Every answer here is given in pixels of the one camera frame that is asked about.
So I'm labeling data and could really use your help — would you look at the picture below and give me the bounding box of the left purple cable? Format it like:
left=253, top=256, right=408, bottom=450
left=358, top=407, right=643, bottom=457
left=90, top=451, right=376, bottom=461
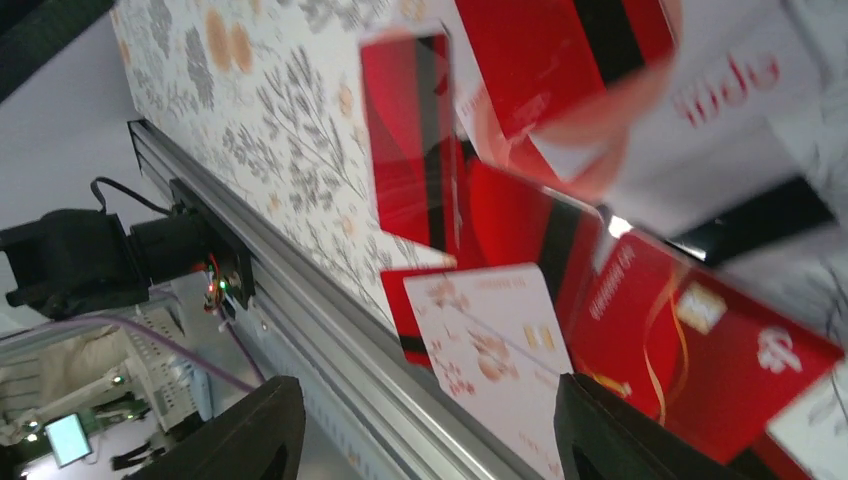
left=0, top=314, right=266, bottom=395

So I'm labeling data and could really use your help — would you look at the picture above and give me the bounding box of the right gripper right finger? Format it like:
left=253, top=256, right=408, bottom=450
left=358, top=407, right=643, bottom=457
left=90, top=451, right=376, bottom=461
left=553, top=374, right=743, bottom=479

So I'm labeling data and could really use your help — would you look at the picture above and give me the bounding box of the red card black stripe middle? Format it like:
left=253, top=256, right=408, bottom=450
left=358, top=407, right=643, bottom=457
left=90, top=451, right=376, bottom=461
left=456, top=1, right=683, bottom=143

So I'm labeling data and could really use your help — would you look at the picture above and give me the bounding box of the red card gold ribbon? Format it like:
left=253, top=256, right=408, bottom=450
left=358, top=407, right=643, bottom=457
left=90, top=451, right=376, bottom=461
left=566, top=231, right=843, bottom=463

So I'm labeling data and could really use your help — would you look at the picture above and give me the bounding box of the red card black stripe left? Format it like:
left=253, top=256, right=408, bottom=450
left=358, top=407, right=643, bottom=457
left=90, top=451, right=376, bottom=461
left=360, top=29, right=458, bottom=254

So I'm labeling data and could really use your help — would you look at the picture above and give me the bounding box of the white floral card front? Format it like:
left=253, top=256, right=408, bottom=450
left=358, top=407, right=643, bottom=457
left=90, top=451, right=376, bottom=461
left=402, top=263, right=573, bottom=479

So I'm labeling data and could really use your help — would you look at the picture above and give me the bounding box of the aluminium rail frame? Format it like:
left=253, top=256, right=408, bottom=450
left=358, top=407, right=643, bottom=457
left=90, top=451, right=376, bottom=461
left=128, top=120, right=533, bottom=479

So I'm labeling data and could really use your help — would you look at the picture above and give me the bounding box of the white card black stripe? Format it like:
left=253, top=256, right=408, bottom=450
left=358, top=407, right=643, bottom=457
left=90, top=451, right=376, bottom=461
left=603, top=1, right=845, bottom=266

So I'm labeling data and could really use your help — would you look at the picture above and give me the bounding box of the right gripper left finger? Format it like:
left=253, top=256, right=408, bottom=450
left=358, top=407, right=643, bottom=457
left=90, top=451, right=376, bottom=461
left=128, top=376, right=306, bottom=480

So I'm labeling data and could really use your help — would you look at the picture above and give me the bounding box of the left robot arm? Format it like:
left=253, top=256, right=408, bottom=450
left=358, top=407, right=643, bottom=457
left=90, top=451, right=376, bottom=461
left=1, top=209, right=211, bottom=321

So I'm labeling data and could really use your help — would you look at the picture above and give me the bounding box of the red card black stripe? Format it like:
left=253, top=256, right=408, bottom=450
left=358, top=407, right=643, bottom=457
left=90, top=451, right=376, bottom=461
left=456, top=1, right=683, bottom=143
left=360, top=29, right=458, bottom=254

